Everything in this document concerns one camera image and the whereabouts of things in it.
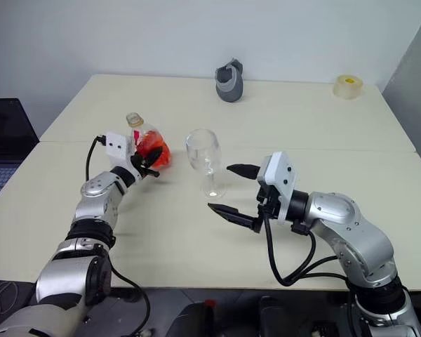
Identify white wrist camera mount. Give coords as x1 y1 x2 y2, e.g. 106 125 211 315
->
105 130 137 169
258 151 299 225

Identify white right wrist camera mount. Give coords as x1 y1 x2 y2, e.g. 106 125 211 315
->
258 151 299 225

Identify translucent yellowish tape roll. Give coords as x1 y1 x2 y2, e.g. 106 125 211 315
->
333 74 365 100

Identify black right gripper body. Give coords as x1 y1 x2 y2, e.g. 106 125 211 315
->
255 174 282 221

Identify small red upright object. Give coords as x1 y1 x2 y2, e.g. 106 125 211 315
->
204 299 217 329

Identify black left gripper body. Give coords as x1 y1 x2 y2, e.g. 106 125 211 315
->
129 152 145 178

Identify clear wine glass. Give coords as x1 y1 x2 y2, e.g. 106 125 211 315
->
184 128 227 199

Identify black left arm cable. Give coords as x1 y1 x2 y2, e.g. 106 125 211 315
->
85 134 152 333

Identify bottle with red liquid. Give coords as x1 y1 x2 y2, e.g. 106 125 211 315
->
125 112 173 172

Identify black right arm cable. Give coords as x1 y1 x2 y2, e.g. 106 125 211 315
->
264 210 352 288

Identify black box beside table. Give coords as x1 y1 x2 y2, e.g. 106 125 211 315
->
0 98 40 163

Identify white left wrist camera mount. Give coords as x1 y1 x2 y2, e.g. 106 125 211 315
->
105 130 137 169

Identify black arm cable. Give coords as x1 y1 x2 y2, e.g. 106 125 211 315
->
85 134 152 333
264 210 352 288

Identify grey fabric cap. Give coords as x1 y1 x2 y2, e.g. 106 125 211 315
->
214 57 245 104

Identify dark rounded shape under table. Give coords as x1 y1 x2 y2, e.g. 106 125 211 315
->
166 303 217 337
256 296 295 337

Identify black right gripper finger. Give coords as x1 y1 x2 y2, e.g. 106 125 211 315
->
207 202 265 234
226 163 261 182

